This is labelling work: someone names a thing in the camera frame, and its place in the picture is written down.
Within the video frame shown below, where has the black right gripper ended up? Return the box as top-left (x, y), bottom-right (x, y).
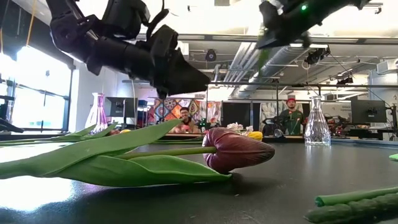
top-left (256, 0), bottom-right (312, 50)

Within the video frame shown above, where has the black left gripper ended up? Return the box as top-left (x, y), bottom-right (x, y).
top-left (148, 24), bottom-right (211, 100)

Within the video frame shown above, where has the purple tulip with green leaves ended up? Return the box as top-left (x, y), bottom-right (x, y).
top-left (0, 118), bottom-right (276, 189)

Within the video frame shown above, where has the purple glass vase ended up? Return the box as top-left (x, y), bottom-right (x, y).
top-left (84, 92), bottom-right (109, 134)

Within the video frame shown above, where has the clear glass vase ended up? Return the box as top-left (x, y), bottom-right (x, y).
top-left (303, 95), bottom-right (332, 146)

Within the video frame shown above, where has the colourful patterned tapestry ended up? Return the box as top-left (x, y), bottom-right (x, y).
top-left (147, 98), bottom-right (223, 133)

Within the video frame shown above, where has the person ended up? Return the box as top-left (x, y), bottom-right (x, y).
top-left (172, 106), bottom-right (201, 134)
top-left (278, 97), bottom-right (305, 136)

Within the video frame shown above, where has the long ceiling light bar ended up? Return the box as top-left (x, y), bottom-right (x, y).
top-left (136, 33), bottom-right (259, 42)

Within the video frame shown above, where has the black partition panel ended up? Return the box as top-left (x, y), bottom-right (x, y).
top-left (222, 101), bottom-right (261, 137)

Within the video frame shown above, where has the black computer monitor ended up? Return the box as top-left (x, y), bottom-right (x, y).
top-left (351, 99), bottom-right (388, 124)
top-left (104, 96), bottom-right (138, 118)

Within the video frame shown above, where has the black equipment stand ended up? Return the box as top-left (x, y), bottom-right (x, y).
top-left (0, 95), bottom-right (25, 134)

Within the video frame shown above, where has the silver ventilation duct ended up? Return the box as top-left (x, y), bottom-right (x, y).
top-left (231, 46), bottom-right (304, 99)

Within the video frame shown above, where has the black overhead frame rail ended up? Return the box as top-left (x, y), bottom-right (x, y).
top-left (123, 80), bottom-right (398, 90)

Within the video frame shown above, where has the white wall air unit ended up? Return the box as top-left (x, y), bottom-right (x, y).
top-left (376, 58), bottom-right (398, 75)

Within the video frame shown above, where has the window with black frame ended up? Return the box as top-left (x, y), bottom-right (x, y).
top-left (0, 46), bottom-right (73, 133)

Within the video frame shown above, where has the yellow hanging cable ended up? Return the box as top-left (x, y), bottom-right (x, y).
top-left (25, 0), bottom-right (37, 47)

